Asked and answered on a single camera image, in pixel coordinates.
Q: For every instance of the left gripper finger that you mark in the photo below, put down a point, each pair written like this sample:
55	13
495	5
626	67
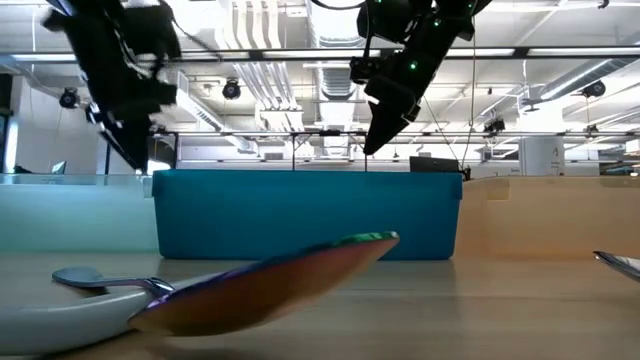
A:
132	145

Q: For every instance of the iridescent rainbow spoon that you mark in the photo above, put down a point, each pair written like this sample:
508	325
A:
260	295

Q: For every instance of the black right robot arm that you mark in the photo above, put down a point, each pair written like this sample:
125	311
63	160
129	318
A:
450	20

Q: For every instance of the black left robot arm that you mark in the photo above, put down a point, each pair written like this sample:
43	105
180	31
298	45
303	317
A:
100	45

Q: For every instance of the black background monitor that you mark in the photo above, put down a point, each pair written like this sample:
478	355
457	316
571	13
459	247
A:
434	164

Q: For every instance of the black ceiling spotlight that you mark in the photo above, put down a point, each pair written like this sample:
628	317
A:
231	89
69	98
594	89

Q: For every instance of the small background monitor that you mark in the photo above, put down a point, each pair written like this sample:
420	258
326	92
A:
58	167

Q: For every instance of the long ceiling light strip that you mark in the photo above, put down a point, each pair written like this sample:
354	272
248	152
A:
320	53

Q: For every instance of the mint translucent plastic bin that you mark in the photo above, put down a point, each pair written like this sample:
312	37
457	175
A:
75	220

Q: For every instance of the dark teal plastic bin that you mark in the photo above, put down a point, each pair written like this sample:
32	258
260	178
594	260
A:
300	215

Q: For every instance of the white room pillar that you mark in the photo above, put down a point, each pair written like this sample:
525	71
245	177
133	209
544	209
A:
542	157

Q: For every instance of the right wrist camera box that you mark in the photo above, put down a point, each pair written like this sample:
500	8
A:
367	70

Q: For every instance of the black metal rail stand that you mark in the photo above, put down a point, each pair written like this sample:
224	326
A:
330	133

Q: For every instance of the corrugated silver ventilation duct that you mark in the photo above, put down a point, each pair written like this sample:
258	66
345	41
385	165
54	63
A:
335	80

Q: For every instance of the long silver ventilation duct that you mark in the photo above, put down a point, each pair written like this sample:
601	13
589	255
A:
575	80

